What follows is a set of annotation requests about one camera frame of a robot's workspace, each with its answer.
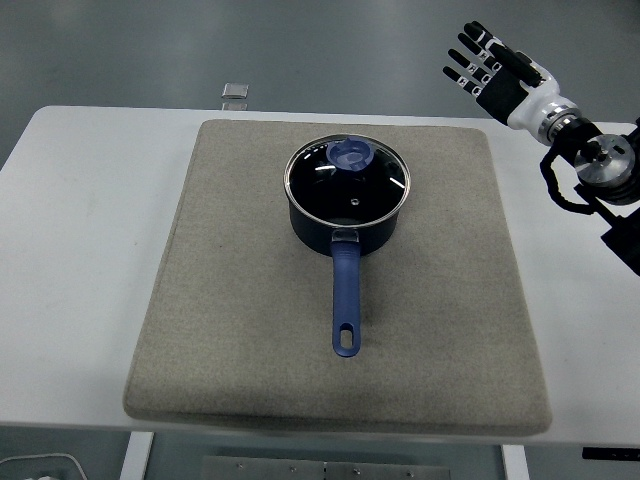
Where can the beige fabric mat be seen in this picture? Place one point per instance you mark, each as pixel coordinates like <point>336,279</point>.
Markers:
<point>280,325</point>

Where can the white table leg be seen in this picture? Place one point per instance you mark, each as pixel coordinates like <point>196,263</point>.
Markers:
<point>136,456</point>
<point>515,462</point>

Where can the glass pot lid blue knob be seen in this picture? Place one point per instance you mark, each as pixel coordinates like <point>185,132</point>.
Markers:
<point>347,180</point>

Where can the silver floor outlet plate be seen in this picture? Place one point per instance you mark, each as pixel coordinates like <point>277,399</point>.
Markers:
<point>235,90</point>

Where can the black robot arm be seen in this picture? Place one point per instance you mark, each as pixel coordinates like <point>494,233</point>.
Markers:
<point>607,165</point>

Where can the grey metal plate with screws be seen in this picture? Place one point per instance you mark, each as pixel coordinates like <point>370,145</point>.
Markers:
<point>325,469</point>

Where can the grey bin with white rim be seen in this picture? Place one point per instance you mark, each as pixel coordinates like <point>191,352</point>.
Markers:
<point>40,467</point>

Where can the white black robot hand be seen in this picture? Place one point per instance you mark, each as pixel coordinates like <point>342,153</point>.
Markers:
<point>505,95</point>

